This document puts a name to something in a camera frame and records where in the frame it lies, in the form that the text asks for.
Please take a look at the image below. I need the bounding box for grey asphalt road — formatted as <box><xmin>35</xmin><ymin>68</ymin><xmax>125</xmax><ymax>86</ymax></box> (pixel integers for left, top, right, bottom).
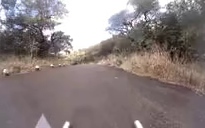
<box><xmin>0</xmin><ymin>63</ymin><xmax>205</xmax><ymax>128</ymax></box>

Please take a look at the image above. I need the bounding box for dry grass verge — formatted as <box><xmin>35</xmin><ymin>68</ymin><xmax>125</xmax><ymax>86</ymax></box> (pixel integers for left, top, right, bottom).
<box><xmin>97</xmin><ymin>46</ymin><xmax>205</xmax><ymax>97</ymax></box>
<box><xmin>0</xmin><ymin>53</ymin><xmax>78</xmax><ymax>79</ymax></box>

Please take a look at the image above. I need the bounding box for row of pale kerb stones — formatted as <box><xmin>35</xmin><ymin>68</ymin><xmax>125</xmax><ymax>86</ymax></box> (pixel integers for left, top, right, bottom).
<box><xmin>1</xmin><ymin>62</ymin><xmax>67</xmax><ymax>77</ymax></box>

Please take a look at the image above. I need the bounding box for robot's own part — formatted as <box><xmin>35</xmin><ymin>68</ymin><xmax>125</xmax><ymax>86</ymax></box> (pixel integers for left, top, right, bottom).
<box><xmin>62</xmin><ymin>120</ymin><xmax>71</xmax><ymax>128</ymax></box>
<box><xmin>133</xmin><ymin>119</ymin><xmax>144</xmax><ymax>128</ymax></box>

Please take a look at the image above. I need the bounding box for row of trees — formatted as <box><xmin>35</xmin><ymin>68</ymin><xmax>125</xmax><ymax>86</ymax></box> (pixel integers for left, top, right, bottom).
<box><xmin>0</xmin><ymin>0</ymin><xmax>74</xmax><ymax>59</ymax></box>
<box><xmin>89</xmin><ymin>0</ymin><xmax>205</xmax><ymax>64</ymax></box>

